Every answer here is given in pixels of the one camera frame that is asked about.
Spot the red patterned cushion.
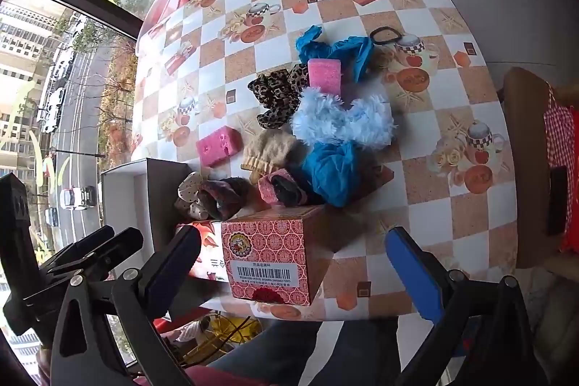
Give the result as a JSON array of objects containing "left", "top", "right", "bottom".
[{"left": 561, "top": 106, "right": 579, "bottom": 253}]

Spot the leopard print scrunchie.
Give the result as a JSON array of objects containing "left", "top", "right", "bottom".
[{"left": 248, "top": 64, "right": 310, "bottom": 130}]

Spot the light blue fluffy headband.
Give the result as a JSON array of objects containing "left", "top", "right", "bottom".
[{"left": 289, "top": 88, "right": 395, "bottom": 150}]

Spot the pink sponge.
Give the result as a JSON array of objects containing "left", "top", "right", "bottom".
[
  {"left": 195, "top": 127, "right": 244, "bottom": 168},
  {"left": 307, "top": 59, "right": 343, "bottom": 96}
]

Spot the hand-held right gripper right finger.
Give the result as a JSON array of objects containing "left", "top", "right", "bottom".
[{"left": 384, "top": 225, "right": 550, "bottom": 386}]

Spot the person's maroon top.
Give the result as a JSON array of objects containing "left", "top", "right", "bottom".
[{"left": 136, "top": 361, "right": 236, "bottom": 386}]

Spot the red gingham cushion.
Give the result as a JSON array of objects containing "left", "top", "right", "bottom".
[{"left": 543, "top": 83, "right": 579, "bottom": 253}]

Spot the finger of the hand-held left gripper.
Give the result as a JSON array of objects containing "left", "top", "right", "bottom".
[
  {"left": 38, "top": 225, "right": 116, "bottom": 276},
  {"left": 88, "top": 227, "right": 145, "bottom": 280}
]

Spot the checkered printed tablecloth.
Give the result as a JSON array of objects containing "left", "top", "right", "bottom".
[{"left": 131, "top": 0, "right": 519, "bottom": 321}]

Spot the purple knit sock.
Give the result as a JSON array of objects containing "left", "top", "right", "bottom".
[{"left": 199, "top": 177, "right": 254, "bottom": 220}]

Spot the red plastic stool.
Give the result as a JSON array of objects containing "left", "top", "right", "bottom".
[{"left": 151, "top": 314, "right": 182, "bottom": 337}]

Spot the black hair tie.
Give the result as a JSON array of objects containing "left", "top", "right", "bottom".
[{"left": 369, "top": 26, "right": 405, "bottom": 47}]

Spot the blue shoe cover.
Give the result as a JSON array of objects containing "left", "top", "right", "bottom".
[
  {"left": 299, "top": 140, "right": 378, "bottom": 208},
  {"left": 295, "top": 25, "right": 375, "bottom": 83}
]

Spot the pink knit sock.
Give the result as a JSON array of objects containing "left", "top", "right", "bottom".
[{"left": 257, "top": 168, "right": 313, "bottom": 207}]

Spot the pink plastic basin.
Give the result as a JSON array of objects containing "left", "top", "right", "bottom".
[{"left": 136, "top": 0, "right": 186, "bottom": 52}]

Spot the wooden chair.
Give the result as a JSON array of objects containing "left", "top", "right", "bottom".
[{"left": 498, "top": 67, "right": 579, "bottom": 269}]

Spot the grey cardboard box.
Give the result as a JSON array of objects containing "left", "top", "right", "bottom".
[{"left": 100, "top": 157, "right": 195, "bottom": 269}]

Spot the yellow wire rack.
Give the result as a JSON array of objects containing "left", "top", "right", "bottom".
[{"left": 172, "top": 311, "right": 263, "bottom": 369}]

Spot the white polka dot scrunchie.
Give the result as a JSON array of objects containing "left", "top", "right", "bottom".
[{"left": 176, "top": 171, "right": 211, "bottom": 220}]

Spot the red patterned cardboard box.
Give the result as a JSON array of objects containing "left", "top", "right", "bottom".
[{"left": 176, "top": 205, "right": 338, "bottom": 306}]

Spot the beige knit sock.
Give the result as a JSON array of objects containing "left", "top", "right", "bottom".
[{"left": 241, "top": 129, "right": 308, "bottom": 183}]

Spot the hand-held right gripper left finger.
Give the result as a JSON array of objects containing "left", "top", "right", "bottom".
[{"left": 50, "top": 225, "right": 202, "bottom": 386}]

